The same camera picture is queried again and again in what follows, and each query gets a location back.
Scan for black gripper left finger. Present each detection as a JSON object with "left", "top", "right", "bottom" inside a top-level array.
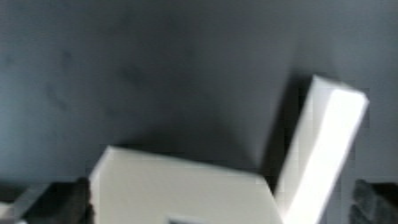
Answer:
[{"left": 21, "top": 178, "right": 94, "bottom": 224}]

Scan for white cabinet top block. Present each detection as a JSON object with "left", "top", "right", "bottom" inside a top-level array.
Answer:
[{"left": 88, "top": 146, "right": 282, "bottom": 224}]

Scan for white U-shaped fence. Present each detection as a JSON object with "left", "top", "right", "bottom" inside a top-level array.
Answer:
[{"left": 273, "top": 76, "right": 369, "bottom": 224}]

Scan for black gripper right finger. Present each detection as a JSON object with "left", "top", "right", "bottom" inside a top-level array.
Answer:
[{"left": 350, "top": 179, "right": 398, "bottom": 224}]

